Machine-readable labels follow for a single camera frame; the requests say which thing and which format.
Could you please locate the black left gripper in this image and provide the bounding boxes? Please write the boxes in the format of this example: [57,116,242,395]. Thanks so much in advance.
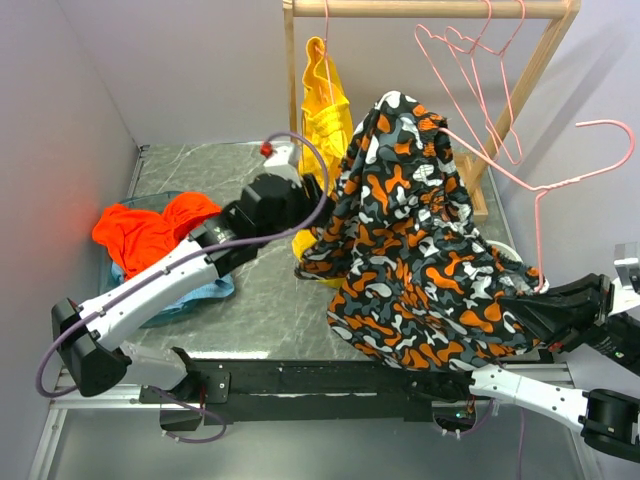
[257,173,339,248]

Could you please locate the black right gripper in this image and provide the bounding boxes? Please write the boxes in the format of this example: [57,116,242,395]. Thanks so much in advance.
[492,265,640,370]

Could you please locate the orange camouflage shorts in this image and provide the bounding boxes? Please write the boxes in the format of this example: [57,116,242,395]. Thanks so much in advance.
[295,91,546,372]

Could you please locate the pink wire hanger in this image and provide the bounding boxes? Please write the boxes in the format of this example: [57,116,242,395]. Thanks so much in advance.
[413,0,501,163]
[440,119,636,293]
[444,1,526,166]

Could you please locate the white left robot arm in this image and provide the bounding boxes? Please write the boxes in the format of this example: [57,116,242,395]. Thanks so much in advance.
[51,173,331,402]

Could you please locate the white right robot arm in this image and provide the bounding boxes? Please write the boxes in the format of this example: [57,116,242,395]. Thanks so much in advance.
[437,274,639,462]

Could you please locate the yellow shorts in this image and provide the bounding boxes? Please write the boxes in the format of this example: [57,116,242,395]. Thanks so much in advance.
[291,36,354,289]

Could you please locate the bright orange shorts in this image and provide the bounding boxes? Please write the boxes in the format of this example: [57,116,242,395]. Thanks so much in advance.
[92,192,222,280]

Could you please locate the pink hanger holding yellow shorts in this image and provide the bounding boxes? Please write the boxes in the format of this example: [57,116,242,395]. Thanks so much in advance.
[323,0,335,104]

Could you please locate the white plastic basket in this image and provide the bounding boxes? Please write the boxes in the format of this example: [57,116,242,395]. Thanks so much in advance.
[487,240,522,261]

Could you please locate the light blue cloth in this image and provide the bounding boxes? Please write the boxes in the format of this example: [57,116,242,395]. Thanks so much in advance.
[101,262,235,328]

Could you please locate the wooden clothes rack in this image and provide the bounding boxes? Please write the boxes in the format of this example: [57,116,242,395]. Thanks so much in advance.
[281,0,582,224]

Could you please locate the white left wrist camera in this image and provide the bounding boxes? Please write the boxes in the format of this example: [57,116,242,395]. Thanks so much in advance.
[260,142,300,182]

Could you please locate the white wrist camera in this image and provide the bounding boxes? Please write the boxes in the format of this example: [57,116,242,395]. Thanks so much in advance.
[612,242,639,314]
[260,142,300,182]

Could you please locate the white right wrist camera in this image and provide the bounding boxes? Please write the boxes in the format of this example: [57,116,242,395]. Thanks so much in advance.
[612,242,639,314]

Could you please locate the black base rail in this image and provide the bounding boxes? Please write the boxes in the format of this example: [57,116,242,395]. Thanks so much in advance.
[133,360,492,434]

